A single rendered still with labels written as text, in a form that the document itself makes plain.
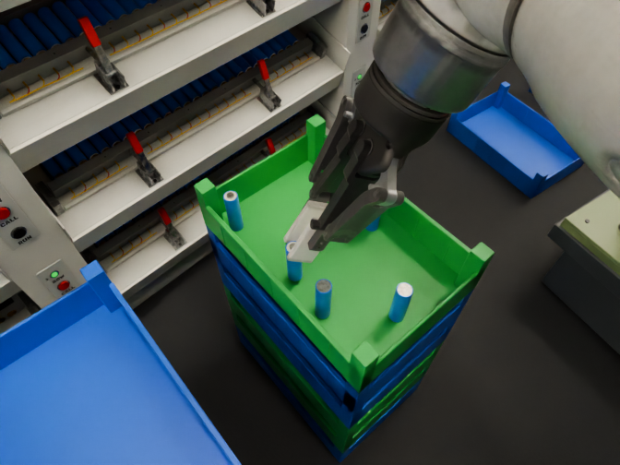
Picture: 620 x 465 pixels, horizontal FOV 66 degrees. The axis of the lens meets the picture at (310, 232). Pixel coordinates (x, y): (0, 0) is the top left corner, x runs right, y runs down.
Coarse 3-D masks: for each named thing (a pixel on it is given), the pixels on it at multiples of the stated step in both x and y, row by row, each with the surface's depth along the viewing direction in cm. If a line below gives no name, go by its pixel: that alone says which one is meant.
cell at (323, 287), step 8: (320, 280) 52; (328, 280) 52; (320, 288) 51; (328, 288) 51; (320, 296) 52; (328, 296) 52; (320, 304) 53; (328, 304) 54; (320, 312) 55; (328, 312) 55
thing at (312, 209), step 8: (304, 208) 50; (312, 208) 50; (320, 208) 50; (304, 216) 51; (312, 216) 51; (296, 224) 52; (304, 224) 52; (288, 232) 53; (296, 232) 53; (288, 240) 54; (296, 240) 54
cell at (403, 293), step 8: (400, 288) 51; (408, 288) 51; (400, 296) 51; (408, 296) 51; (392, 304) 54; (400, 304) 52; (408, 304) 53; (392, 312) 54; (400, 312) 54; (392, 320) 56; (400, 320) 55
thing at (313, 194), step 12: (360, 120) 42; (348, 132) 43; (360, 132) 42; (348, 144) 43; (336, 156) 46; (348, 156) 45; (336, 168) 46; (324, 180) 48; (336, 180) 48; (312, 192) 50
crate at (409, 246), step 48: (240, 192) 65; (288, 192) 68; (240, 240) 57; (384, 240) 63; (432, 240) 60; (288, 288) 59; (336, 288) 59; (384, 288) 59; (432, 288) 59; (336, 336) 55; (384, 336) 55
